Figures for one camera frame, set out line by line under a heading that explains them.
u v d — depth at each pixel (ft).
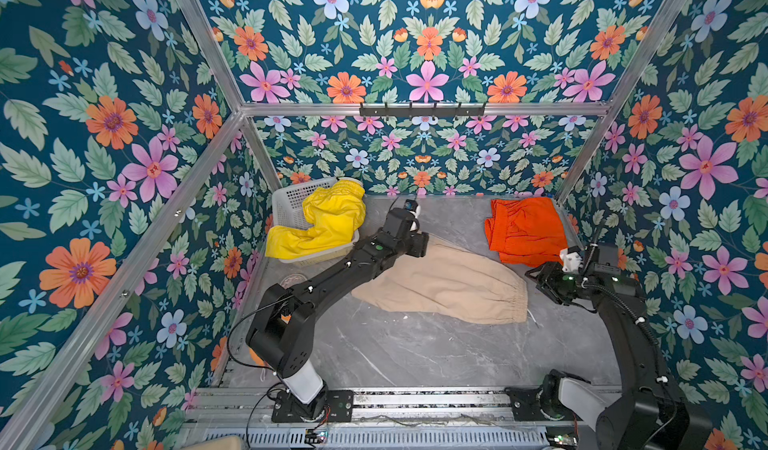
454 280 3.15
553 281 2.27
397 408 2.46
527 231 3.52
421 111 3.01
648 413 1.25
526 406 2.40
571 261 2.41
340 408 2.41
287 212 3.72
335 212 3.24
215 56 2.62
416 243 2.52
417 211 2.53
